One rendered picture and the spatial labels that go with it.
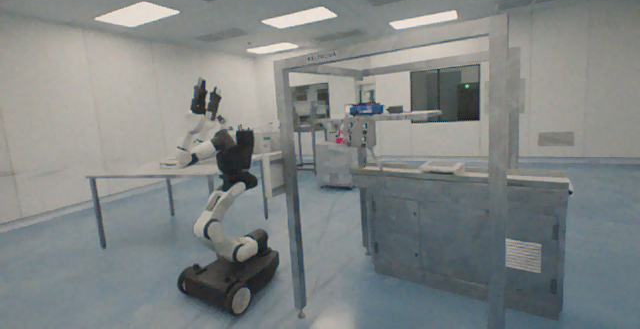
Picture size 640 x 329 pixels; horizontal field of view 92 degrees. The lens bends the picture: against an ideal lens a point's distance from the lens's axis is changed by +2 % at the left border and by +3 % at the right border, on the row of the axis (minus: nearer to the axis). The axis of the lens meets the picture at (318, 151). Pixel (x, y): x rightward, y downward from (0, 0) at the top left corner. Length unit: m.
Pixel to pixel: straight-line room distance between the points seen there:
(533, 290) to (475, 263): 0.33
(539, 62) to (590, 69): 0.78
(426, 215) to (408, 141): 5.22
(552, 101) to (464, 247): 5.36
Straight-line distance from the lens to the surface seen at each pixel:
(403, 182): 2.27
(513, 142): 2.38
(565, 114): 7.44
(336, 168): 4.99
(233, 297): 2.30
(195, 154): 2.14
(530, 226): 2.25
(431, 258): 2.46
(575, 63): 7.47
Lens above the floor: 1.33
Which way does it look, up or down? 8 degrees down
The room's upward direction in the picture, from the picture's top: 4 degrees counter-clockwise
